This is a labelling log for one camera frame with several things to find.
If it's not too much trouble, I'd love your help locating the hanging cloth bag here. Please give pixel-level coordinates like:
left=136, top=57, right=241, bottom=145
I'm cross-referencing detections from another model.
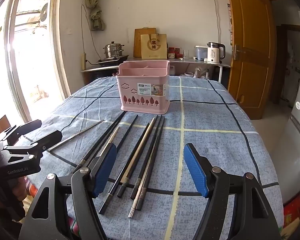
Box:
left=86, top=0, right=107, bottom=32

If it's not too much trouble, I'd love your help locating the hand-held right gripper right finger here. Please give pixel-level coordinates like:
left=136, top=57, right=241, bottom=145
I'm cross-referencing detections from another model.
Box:
left=184, top=143, right=282, bottom=240

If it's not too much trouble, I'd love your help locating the red printed cloth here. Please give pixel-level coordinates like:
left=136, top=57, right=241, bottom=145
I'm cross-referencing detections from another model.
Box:
left=282, top=192, right=300, bottom=238

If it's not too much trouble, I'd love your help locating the beige paper gift bag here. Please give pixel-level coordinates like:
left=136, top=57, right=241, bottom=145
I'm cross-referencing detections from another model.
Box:
left=140, top=34, right=167, bottom=60

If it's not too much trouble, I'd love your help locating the brown wooden door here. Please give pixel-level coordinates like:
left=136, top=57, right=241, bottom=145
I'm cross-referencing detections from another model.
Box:
left=226, top=0, right=275, bottom=120

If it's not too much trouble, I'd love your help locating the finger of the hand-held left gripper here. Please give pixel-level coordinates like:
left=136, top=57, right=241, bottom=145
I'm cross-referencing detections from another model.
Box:
left=1, top=129, right=63, bottom=161
left=4, top=119, right=42, bottom=143

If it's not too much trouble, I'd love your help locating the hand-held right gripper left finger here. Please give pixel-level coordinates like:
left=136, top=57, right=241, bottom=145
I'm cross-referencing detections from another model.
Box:
left=19, top=143, right=118, bottom=240

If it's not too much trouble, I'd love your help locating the wooden cutting board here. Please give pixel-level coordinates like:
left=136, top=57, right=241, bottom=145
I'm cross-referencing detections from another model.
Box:
left=133, top=29, right=157, bottom=58

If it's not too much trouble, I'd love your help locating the blue checked tablecloth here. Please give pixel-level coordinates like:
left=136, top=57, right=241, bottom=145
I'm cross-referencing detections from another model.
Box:
left=25, top=76, right=284, bottom=240

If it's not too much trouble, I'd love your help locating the pink plastic utensil basket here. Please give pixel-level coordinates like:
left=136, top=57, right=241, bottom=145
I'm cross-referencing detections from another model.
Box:
left=116, top=60, right=170, bottom=115

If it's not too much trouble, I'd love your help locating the wall calendar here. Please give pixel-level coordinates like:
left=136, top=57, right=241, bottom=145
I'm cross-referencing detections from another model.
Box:
left=227, top=3, right=234, bottom=46

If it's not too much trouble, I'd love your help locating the white electric kettle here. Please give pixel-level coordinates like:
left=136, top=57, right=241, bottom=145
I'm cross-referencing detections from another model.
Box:
left=206, top=42, right=226, bottom=64

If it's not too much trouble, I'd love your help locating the silver metal chopstick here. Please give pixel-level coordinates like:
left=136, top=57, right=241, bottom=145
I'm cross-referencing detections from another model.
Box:
left=129, top=135, right=158, bottom=219
left=46, top=120, right=105, bottom=153

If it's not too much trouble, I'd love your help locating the crumpled plastic bag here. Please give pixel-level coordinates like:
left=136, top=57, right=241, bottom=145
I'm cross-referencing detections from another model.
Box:
left=194, top=67, right=210, bottom=80

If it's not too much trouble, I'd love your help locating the beige wooden chopstick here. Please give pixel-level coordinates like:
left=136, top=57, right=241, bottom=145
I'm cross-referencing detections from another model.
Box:
left=116, top=116, right=156, bottom=197
left=99, top=126, right=120, bottom=157

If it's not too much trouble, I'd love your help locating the grey refrigerator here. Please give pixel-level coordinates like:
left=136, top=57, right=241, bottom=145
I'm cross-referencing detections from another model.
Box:
left=281, top=10, right=300, bottom=205

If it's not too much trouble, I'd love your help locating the black chopstick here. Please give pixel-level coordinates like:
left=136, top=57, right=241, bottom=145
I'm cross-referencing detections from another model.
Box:
left=99, top=122, right=150, bottom=214
left=136, top=116, right=165, bottom=210
left=130, top=116, right=161, bottom=200
left=90, top=115, right=139, bottom=165
left=75, top=111, right=127, bottom=168

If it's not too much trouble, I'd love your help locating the air conditioner outdoor unit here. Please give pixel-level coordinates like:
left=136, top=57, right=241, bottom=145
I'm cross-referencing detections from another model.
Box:
left=39, top=4, right=50, bottom=23

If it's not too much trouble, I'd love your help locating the clear plastic container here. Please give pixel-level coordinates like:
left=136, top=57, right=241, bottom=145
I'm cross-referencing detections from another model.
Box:
left=195, top=45, right=208, bottom=61

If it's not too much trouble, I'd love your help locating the black induction cooker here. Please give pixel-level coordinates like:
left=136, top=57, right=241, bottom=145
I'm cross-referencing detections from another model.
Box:
left=96, top=54, right=129, bottom=67

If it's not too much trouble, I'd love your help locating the glass balcony door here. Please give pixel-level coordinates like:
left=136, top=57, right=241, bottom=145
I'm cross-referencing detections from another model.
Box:
left=4, top=0, right=73, bottom=130

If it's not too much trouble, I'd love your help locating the stainless steel steamer pot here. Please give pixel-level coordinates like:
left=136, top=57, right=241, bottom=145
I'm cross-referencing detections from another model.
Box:
left=104, top=41, right=125, bottom=59

